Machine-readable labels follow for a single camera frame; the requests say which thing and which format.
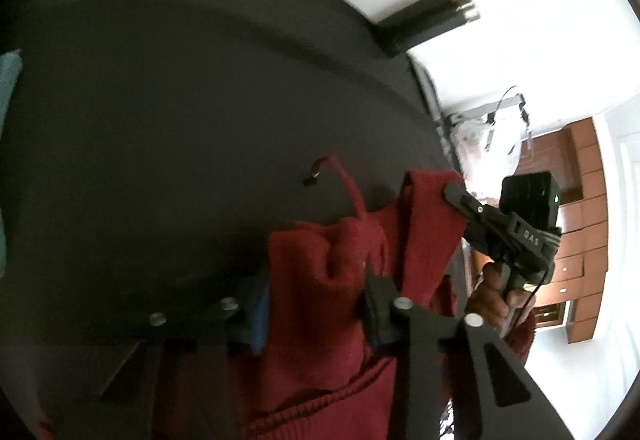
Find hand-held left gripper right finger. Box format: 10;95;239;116
360;273;573;440

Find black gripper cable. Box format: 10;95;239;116
507;270;546;336

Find teal cloth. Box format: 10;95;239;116
0;49;23;276

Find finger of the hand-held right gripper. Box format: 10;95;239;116
442;183;516;251

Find black metal frame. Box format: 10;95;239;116
445;85;533;151

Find person's right hand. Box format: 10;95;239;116
467;260;536;331

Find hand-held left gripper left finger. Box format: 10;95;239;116
97;270;273;440

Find red knit sweater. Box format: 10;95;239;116
155;155;471;440

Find black thermos bottle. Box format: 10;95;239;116
372;0;480;56

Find white plastic bag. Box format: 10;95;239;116
447;113;533;201

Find brown wooden cabinet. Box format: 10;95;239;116
515;117;608;345

